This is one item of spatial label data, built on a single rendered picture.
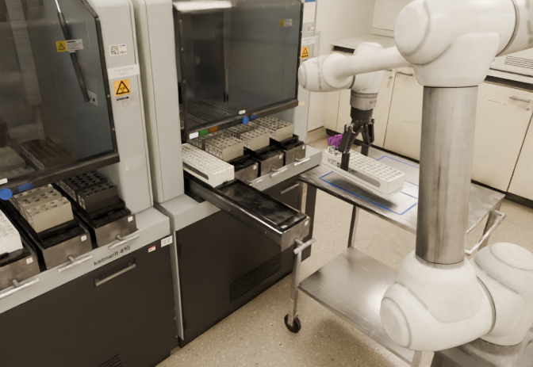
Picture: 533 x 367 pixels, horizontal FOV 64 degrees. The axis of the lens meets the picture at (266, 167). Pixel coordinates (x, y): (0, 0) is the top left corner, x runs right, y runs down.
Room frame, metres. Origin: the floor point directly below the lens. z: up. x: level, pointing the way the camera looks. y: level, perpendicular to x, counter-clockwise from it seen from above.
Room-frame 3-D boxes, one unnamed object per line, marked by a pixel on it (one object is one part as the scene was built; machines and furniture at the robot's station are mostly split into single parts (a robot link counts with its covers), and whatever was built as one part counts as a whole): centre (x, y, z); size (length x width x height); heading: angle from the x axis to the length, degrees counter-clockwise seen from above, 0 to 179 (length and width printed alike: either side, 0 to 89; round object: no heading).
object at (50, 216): (1.06, 0.63, 0.85); 0.12 x 0.02 x 0.06; 137
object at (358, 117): (1.39, -0.32, 1.07); 0.08 x 0.07 x 0.09; 131
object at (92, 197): (1.17, 0.53, 0.85); 0.12 x 0.02 x 0.06; 136
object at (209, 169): (1.46, 0.26, 0.83); 0.30 x 0.10 x 0.06; 46
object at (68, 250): (1.22, 0.80, 0.78); 0.73 x 0.14 x 0.09; 46
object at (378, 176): (1.36, -0.34, 0.89); 0.30 x 0.10 x 0.06; 41
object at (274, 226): (1.34, 0.13, 0.78); 0.73 x 0.14 x 0.09; 46
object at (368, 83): (1.38, -0.31, 1.25); 0.13 x 0.11 x 0.16; 111
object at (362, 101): (1.39, -0.32, 1.14); 0.09 x 0.09 x 0.06
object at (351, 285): (1.39, -0.50, 0.41); 0.67 x 0.46 x 0.82; 46
